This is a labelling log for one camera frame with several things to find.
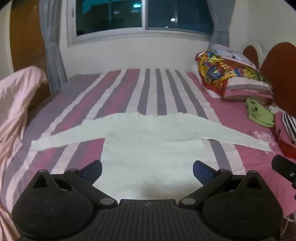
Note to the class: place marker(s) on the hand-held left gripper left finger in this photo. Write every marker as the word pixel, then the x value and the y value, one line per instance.
pixel 94 170

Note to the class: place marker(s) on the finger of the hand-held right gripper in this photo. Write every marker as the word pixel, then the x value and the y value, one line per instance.
pixel 283 168

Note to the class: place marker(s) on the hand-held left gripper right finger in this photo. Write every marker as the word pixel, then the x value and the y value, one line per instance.
pixel 200 172

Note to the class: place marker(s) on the white knit sweater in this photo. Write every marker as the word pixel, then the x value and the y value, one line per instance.
pixel 148 148

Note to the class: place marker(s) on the black white striped garment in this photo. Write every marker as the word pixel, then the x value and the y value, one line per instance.
pixel 290 127

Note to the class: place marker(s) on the green garment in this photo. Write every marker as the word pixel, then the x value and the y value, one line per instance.
pixel 260 114

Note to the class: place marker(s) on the pink striped pillow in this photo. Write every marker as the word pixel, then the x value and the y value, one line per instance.
pixel 249 89

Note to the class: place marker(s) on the striped pink bed sheet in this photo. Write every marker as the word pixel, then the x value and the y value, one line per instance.
pixel 161 92

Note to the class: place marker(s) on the light pink blanket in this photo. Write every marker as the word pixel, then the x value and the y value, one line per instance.
pixel 13 111

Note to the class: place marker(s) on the reddish wooden headboard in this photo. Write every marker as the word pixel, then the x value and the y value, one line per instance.
pixel 279 67

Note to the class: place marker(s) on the colourful printed satin cloth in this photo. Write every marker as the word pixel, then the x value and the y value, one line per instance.
pixel 217 67

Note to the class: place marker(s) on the light grey printed pillow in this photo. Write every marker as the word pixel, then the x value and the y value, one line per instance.
pixel 231 54

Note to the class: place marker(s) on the grey curtain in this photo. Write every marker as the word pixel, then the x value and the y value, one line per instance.
pixel 54 51
pixel 218 23

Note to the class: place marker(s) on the brown wooden wardrobe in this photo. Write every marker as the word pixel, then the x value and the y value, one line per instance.
pixel 27 37

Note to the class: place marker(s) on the window with white frame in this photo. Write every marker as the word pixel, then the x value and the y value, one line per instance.
pixel 138 14

